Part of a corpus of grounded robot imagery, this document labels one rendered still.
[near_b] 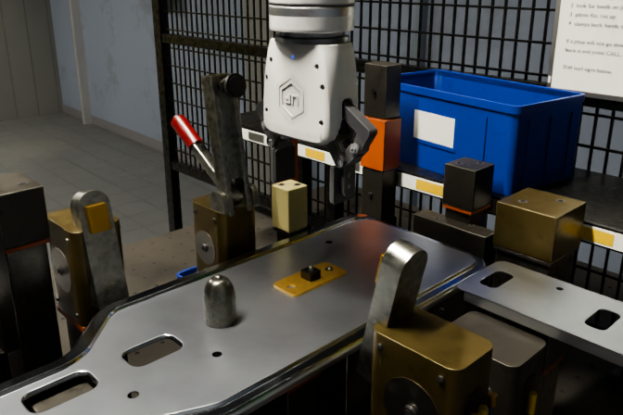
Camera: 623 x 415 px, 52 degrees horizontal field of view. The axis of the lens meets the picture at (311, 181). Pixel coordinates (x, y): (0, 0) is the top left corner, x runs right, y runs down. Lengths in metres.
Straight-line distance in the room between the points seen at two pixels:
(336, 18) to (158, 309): 0.35
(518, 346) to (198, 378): 0.31
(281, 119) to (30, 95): 6.00
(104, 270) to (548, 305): 0.48
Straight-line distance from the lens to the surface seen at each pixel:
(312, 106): 0.62
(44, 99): 6.65
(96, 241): 0.72
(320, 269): 0.74
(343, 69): 0.62
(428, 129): 1.01
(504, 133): 0.92
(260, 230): 1.63
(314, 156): 1.15
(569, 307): 0.73
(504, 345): 0.68
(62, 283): 0.78
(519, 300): 0.72
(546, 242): 0.81
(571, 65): 1.09
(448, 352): 0.53
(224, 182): 0.78
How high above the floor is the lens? 1.33
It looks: 19 degrees down
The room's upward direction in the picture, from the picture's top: straight up
